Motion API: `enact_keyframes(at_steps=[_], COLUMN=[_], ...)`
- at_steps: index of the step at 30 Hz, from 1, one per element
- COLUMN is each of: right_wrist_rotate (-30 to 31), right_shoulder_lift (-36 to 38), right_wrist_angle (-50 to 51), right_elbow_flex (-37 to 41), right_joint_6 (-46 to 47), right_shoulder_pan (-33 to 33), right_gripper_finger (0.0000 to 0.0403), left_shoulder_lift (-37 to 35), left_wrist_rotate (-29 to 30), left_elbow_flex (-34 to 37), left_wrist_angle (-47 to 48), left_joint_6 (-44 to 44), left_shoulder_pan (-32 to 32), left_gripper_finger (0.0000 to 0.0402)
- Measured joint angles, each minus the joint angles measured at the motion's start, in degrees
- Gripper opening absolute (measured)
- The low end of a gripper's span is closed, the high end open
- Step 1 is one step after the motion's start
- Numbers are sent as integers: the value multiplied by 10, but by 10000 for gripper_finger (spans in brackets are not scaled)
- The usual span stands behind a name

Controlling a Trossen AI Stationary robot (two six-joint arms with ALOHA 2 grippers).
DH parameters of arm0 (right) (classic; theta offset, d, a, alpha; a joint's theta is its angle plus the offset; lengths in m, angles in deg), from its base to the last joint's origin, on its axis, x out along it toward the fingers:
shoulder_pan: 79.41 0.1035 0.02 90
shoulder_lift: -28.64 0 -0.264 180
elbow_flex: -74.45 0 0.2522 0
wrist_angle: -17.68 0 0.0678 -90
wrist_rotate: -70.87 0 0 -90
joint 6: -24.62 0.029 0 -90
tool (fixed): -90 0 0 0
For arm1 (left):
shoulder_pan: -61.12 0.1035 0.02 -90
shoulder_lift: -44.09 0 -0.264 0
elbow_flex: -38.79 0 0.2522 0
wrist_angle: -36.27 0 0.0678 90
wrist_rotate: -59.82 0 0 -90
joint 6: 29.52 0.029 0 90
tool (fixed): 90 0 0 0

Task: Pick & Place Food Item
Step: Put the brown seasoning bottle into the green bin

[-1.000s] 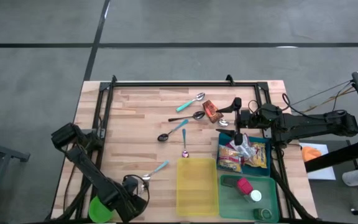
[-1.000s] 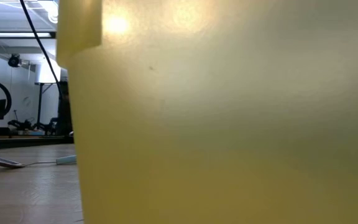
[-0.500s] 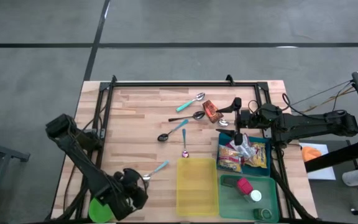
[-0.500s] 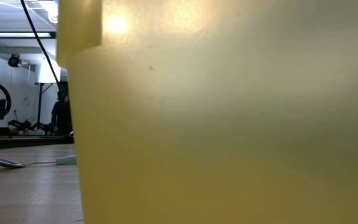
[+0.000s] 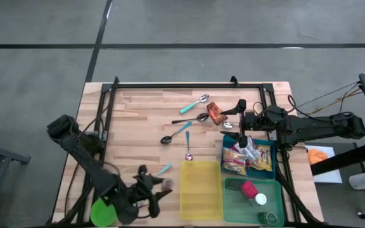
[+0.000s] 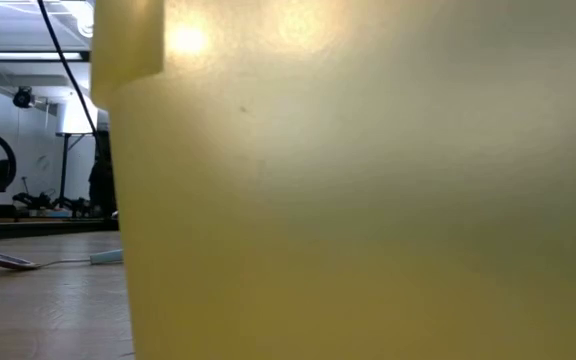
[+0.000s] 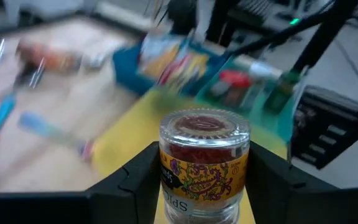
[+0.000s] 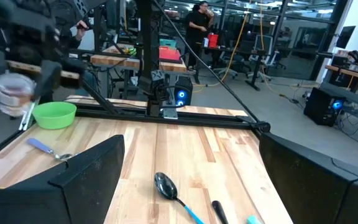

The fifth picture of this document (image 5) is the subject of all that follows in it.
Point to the all-black metal spoon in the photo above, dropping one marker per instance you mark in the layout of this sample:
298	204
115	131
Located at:
203	117

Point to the yellow snack bag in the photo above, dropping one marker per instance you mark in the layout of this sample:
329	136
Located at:
263	160

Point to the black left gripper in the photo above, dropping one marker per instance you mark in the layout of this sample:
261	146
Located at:
131	202

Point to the brown snack bar wrapper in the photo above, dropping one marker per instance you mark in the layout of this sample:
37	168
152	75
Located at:
215	113

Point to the green-lid glass spice jar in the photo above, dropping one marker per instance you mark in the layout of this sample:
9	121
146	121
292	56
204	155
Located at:
268	218

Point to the yellow plastic bin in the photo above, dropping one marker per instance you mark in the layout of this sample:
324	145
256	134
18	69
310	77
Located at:
201	190

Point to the green black pepper tin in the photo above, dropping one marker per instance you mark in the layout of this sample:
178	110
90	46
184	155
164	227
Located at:
233	184

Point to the red-lid paprika tin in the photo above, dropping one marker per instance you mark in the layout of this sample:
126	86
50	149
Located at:
249	189

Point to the white paper sheet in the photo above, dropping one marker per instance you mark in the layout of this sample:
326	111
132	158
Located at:
328	177

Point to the orange round object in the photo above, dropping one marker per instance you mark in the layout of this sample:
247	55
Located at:
317	156

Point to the blue plastic bin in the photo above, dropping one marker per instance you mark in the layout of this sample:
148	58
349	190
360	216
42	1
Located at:
265	175

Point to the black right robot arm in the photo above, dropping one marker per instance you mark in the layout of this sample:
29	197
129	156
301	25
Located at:
322	126

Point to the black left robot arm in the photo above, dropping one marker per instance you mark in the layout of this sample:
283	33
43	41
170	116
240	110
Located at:
81	152

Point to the small amber glass jar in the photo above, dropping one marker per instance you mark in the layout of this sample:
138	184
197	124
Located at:
167	184

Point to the white-lid glass spice jar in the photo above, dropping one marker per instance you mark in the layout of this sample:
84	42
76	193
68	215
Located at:
260	199

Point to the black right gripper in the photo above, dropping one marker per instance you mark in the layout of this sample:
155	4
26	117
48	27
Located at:
265	120

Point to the iridescent rainbow spoon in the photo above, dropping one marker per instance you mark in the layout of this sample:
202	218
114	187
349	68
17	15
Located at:
189	156

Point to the orange ramen noodle packet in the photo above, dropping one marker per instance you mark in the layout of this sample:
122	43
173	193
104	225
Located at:
233	161

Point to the silver snack packet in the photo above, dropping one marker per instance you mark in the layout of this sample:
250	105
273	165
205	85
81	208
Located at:
250	152

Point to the small silver spoon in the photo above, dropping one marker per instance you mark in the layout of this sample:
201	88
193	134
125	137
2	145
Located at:
227	125

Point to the green plastic bin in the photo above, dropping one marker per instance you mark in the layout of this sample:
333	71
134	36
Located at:
239	212

